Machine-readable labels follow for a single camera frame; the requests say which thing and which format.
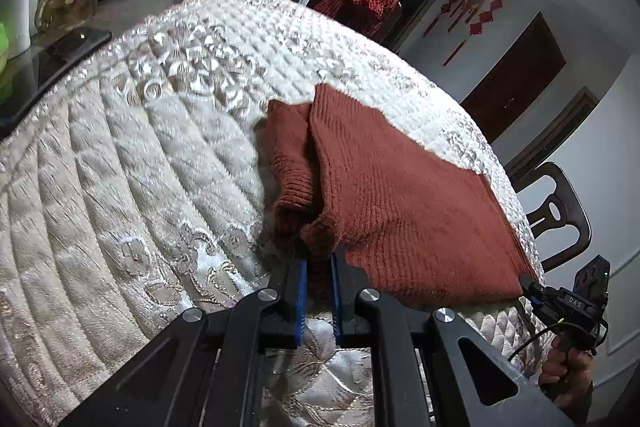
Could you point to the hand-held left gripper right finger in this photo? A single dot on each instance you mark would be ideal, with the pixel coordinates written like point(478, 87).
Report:
point(336, 307)

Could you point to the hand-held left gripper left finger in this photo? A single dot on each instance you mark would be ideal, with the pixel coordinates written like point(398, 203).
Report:
point(300, 307)

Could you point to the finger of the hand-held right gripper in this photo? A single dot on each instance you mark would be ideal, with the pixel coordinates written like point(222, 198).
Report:
point(531, 289)

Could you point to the rust red knit sweater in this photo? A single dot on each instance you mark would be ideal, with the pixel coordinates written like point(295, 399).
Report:
point(400, 217)

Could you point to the person's right hand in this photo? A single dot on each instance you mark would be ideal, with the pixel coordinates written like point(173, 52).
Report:
point(565, 374)

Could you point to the white quilted floral blanket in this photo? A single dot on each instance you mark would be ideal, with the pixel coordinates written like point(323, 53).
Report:
point(150, 167)

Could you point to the brown wooden door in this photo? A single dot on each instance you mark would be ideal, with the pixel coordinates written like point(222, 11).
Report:
point(515, 77)

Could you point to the black smartphone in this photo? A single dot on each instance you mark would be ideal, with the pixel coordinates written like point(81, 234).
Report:
point(70, 49)

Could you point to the green toy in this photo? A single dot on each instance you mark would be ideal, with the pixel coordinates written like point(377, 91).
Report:
point(3, 57)

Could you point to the white bottle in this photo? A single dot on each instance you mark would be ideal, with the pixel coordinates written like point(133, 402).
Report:
point(20, 7)

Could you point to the dark wooden door frame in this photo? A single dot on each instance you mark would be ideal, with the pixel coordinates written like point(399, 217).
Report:
point(575, 107)

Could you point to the long red knot wall decoration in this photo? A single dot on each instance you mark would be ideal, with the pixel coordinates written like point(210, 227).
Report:
point(487, 18)

